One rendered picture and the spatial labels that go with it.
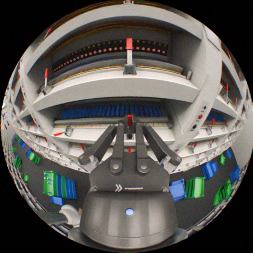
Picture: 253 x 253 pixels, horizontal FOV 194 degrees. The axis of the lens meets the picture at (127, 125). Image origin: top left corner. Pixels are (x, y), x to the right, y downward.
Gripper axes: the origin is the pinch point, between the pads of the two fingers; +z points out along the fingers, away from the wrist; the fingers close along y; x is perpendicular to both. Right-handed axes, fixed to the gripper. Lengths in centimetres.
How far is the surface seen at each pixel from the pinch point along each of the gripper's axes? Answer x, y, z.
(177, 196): -97, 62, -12
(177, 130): -4.8, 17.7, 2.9
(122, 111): -0.7, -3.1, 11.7
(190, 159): -45, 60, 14
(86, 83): 10.1, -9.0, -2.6
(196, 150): -26, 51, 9
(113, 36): 32.4, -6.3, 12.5
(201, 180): -88, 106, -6
